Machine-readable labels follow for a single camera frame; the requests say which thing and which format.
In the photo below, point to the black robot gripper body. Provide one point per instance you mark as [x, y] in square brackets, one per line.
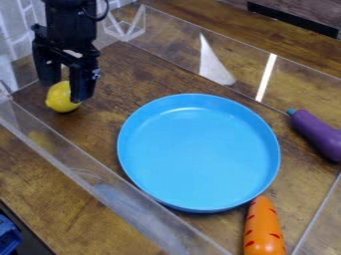
[70, 31]

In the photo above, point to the blue plastic object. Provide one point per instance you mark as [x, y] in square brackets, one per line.
[10, 236]

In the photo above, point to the purple toy eggplant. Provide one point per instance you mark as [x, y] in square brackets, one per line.
[324, 136]

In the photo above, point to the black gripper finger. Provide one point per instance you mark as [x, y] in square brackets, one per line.
[83, 82]
[49, 66]

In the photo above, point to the orange toy carrot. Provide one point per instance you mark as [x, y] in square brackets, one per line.
[263, 234]

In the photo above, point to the yellow lemon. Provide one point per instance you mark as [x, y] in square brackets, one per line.
[59, 98]

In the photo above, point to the blue round tray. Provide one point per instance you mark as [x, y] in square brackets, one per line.
[200, 152]

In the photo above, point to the clear acrylic enclosure wall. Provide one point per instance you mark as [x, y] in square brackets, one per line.
[166, 47]

